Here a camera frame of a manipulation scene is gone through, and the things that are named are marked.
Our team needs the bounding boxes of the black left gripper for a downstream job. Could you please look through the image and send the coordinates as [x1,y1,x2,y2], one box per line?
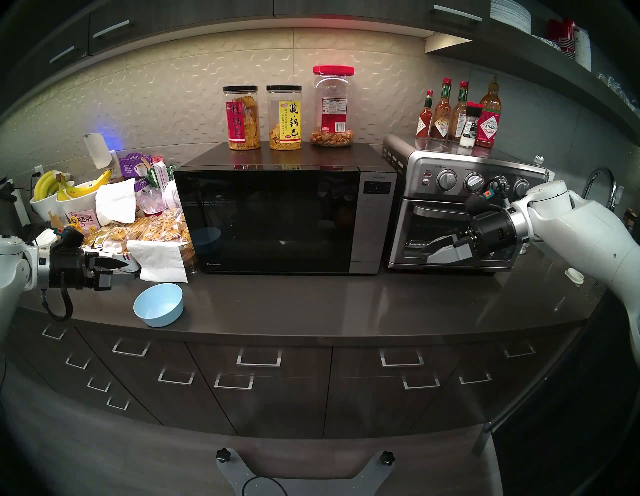
[48,247,130,292]

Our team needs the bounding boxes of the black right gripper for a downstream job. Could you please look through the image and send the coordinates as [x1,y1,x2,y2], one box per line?
[421,209,518,265]

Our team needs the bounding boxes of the light blue bowl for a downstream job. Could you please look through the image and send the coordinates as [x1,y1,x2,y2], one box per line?
[133,283,184,328]

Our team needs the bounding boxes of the black Panasonic microwave body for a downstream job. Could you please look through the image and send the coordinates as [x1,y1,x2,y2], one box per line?
[173,141,398,276]

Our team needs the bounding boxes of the crumpled white paper towel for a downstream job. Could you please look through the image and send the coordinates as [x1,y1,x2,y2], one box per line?
[82,246,126,261]

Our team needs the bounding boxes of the biscuit box with French flag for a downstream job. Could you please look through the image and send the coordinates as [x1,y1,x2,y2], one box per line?
[112,252,142,274]

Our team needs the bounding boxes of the clear bag of madeleines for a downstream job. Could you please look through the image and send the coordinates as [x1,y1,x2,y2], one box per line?
[131,207,193,251]
[85,224,132,251]

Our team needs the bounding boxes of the white paper napkin on basket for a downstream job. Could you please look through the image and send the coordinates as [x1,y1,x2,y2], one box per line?
[126,240,190,284]

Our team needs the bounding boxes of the pink Korean snack pack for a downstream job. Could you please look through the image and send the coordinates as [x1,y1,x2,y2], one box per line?
[70,210,101,236]

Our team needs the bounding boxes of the large white paper napkin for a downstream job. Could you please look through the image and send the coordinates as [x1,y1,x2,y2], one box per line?
[95,178,137,227]

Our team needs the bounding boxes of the red cup with plastic wrap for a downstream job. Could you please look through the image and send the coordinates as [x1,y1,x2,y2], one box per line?
[139,186,167,217]

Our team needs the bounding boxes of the yellow banana bunch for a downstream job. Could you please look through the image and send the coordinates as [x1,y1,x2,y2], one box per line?
[56,169,112,202]

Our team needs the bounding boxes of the stainless steel toaster oven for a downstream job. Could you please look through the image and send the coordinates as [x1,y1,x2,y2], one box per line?
[382,134,556,272]

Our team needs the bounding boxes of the greenish banana bunch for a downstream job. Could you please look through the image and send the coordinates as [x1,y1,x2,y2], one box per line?
[32,170,63,202]

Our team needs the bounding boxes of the purple snack bag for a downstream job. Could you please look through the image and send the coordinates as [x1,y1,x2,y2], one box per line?
[119,153,152,180]

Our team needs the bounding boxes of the black coffee machine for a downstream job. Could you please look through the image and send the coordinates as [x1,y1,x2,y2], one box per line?
[0,177,28,241]

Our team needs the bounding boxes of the colourful sachet packets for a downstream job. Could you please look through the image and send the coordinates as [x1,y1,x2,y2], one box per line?
[151,156,174,191]

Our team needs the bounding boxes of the white shaker with red cap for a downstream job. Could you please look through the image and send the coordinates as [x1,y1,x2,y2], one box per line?
[459,101,484,149]

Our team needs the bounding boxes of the orange-brown Tabasco bottle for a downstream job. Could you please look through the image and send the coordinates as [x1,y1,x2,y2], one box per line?
[430,78,453,142]

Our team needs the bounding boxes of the small red Tabasco bottle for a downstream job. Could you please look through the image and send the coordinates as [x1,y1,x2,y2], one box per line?
[416,90,434,140]

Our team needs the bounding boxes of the large Tabasco bottle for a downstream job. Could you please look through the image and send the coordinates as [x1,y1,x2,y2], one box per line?
[475,76,502,149]

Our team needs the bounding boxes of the green Tabasco bottle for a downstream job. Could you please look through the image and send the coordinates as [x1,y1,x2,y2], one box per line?
[448,81,470,143]

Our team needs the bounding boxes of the chrome kitchen faucet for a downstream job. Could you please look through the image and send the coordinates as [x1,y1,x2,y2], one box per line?
[581,167,618,211]

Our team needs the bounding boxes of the clear jar with red lid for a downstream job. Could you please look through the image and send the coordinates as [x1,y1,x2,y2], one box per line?
[310,65,355,148]

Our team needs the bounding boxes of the snack jar with red label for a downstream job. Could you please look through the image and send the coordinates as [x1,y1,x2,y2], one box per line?
[222,85,262,151]

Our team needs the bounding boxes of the snack jar with yellow label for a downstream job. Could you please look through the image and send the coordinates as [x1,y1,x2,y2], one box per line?
[266,85,303,151]

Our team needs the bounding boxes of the dark wood drawer cabinet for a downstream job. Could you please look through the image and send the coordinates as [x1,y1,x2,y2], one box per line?
[10,310,586,441]

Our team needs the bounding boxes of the black dishwasher front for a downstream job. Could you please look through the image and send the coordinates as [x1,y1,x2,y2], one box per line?
[470,290,640,496]

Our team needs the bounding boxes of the stack of white cups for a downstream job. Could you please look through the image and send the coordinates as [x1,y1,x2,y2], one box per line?
[574,26,592,72]

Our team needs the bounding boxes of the stack of red cups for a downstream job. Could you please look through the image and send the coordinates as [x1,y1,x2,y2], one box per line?
[546,18,577,56]

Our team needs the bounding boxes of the stack of white plates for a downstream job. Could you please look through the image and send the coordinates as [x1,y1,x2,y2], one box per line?
[490,0,532,35]

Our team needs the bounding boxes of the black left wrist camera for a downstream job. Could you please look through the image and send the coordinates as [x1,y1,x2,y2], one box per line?
[54,226,86,251]

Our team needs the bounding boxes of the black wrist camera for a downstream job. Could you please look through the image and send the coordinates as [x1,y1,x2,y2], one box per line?
[54,226,86,251]
[464,189,507,213]

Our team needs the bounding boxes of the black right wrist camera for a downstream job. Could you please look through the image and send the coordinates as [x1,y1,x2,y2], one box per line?
[464,189,507,213]

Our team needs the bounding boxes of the black left wrist cable loop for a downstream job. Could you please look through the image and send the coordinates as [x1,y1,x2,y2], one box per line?
[40,287,75,322]

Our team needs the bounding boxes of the white wall plug-in device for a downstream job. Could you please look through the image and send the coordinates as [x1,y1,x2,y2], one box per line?
[82,133,113,170]

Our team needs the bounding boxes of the dark wooden wall shelf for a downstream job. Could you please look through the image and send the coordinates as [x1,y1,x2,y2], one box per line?
[425,0,640,146]

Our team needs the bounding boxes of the black cable on base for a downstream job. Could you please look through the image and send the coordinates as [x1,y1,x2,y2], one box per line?
[241,475,290,496]

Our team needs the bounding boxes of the dark wood wall cabinet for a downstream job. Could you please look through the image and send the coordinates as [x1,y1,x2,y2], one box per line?
[0,0,491,116]

